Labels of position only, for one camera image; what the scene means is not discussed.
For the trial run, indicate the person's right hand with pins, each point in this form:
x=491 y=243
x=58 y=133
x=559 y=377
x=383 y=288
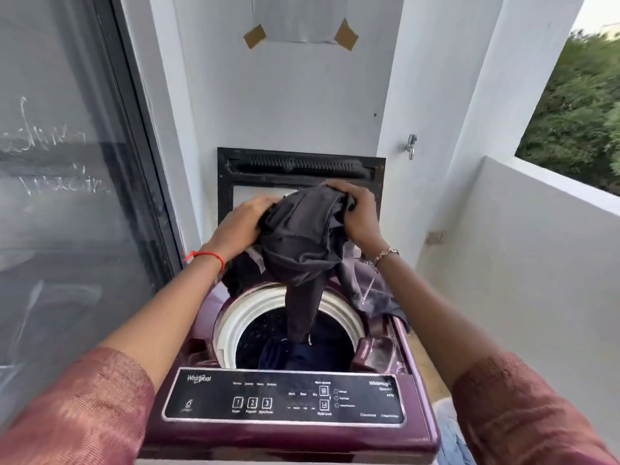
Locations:
x=364 y=222

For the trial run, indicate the person's left hand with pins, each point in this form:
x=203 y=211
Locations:
x=240 y=228

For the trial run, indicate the person's right fingers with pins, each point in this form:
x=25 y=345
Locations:
x=341 y=188

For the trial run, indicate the person's left fingers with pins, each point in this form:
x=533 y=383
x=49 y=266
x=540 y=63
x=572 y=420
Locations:
x=264 y=202

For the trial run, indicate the dark grey garment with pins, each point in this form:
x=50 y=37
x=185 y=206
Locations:
x=302 y=242

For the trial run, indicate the person's right forearm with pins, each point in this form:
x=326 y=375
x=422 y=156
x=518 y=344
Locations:
x=431 y=314

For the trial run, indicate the person's left forearm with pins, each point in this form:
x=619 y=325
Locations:
x=160 y=305

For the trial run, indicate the black washing machine lid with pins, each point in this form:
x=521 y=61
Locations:
x=300 y=176

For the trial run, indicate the black garment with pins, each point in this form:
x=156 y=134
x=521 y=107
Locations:
x=247 y=273

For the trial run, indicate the red thread wristband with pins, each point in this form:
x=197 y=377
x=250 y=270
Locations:
x=208 y=257

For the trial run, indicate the grey patterned garment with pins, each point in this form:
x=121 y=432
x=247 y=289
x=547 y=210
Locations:
x=368 y=285

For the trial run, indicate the brown tape piece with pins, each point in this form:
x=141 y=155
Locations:
x=255 y=36
x=346 y=34

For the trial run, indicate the dark blue clothes in drum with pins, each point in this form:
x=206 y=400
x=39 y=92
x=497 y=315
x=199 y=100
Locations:
x=300 y=355

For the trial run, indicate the maroon top-load washing machine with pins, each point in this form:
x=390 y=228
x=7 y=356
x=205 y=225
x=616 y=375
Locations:
x=295 y=377

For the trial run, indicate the glass sliding door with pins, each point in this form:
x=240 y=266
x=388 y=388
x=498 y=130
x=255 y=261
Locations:
x=68 y=188

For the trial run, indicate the white balcony parapet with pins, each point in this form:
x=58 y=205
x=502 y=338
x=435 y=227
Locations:
x=528 y=266

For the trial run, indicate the green trees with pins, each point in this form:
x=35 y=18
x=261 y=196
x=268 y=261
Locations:
x=576 y=116

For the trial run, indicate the light blue cloth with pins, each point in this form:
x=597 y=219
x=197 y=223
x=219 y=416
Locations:
x=453 y=435

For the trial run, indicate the metal wall tap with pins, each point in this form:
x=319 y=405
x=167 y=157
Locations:
x=410 y=145

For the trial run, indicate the grey sheet taped on wall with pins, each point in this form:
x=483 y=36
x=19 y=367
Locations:
x=300 y=16

